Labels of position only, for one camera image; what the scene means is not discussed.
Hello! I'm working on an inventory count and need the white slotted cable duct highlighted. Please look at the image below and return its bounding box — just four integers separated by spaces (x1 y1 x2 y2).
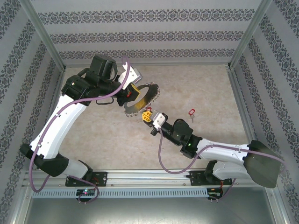
31 188 208 198

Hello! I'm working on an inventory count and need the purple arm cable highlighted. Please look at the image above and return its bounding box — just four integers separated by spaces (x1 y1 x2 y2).
157 126 288 203
29 56 130 205

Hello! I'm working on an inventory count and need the aluminium frame post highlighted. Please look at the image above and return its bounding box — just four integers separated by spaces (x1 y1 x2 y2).
228 0 274 70
19 0 66 70

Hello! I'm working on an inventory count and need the grey metal sheet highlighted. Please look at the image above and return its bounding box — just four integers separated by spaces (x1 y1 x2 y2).
23 197 278 224

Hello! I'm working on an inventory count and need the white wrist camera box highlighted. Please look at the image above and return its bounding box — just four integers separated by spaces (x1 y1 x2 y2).
118 64 142 90
150 112 169 129

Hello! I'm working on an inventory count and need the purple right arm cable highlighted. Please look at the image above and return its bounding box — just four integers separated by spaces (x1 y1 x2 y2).
157 126 288 203

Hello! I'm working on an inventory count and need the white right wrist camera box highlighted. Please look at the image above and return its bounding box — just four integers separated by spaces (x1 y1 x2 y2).
150 112 169 129

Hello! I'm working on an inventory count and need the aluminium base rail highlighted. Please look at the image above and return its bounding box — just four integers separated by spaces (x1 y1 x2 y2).
23 169 274 187

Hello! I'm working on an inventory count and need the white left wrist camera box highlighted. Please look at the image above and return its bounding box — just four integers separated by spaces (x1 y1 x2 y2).
118 64 142 90

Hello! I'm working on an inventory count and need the large metal keyring disc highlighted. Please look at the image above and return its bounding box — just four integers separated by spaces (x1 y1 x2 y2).
123 81 162 119

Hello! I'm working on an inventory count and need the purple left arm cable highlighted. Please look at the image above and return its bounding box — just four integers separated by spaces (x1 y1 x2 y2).
29 56 130 205

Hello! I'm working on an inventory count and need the aluminium side rail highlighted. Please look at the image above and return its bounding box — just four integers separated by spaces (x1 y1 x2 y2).
228 69 268 168
32 67 67 173

